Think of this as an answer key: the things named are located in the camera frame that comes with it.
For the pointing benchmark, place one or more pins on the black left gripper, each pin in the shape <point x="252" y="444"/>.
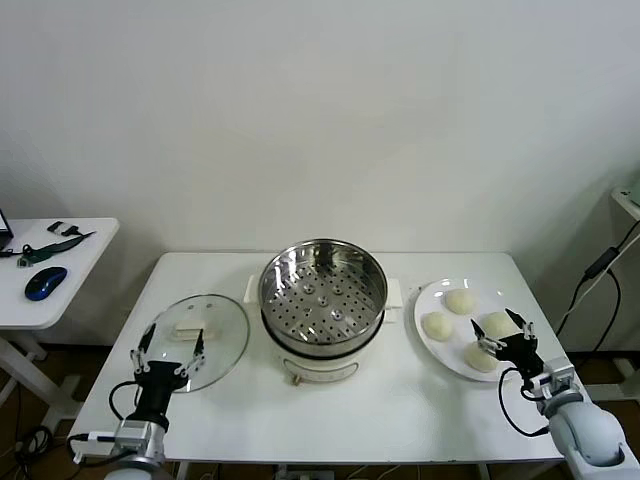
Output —
<point x="160" y="385"/>

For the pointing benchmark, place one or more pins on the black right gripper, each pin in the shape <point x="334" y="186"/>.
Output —
<point x="520" y="352"/>

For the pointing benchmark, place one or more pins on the white steamed baozi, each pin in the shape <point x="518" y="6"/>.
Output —
<point x="460" y="301"/>
<point x="499" y="324"/>
<point x="479" y="359"/>
<point x="438" y="326"/>

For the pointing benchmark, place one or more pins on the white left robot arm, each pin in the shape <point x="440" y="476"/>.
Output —
<point x="142" y="440"/>

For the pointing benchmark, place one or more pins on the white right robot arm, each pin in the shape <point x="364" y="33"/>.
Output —
<point x="585" y="435"/>

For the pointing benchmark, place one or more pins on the perforated steel steamer basket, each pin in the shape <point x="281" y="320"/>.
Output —
<point x="280" y="280"/>

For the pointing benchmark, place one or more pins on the steel steamer pot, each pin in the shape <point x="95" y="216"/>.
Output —
<point x="320" y="367"/>

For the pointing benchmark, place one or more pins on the white round plate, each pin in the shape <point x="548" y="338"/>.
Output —
<point x="432" y="302"/>

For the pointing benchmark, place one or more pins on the white side table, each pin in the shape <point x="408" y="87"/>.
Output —
<point x="75" y="280"/>

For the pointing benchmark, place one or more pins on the blue computer mouse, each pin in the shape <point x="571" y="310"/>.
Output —
<point x="45" y="283"/>

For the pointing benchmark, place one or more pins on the black and white badge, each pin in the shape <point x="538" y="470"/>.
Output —
<point x="62" y="227"/>

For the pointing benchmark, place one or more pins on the black laptop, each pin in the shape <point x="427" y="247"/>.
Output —
<point x="4" y="225"/>

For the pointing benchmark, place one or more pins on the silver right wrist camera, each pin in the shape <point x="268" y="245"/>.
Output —
<point x="557" y="375"/>

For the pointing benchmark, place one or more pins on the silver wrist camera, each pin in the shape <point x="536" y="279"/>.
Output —
<point x="97" y="441"/>
<point x="557" y="375"/>

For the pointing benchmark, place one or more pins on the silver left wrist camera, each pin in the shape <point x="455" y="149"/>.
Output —
<point x="97" y="441"/>

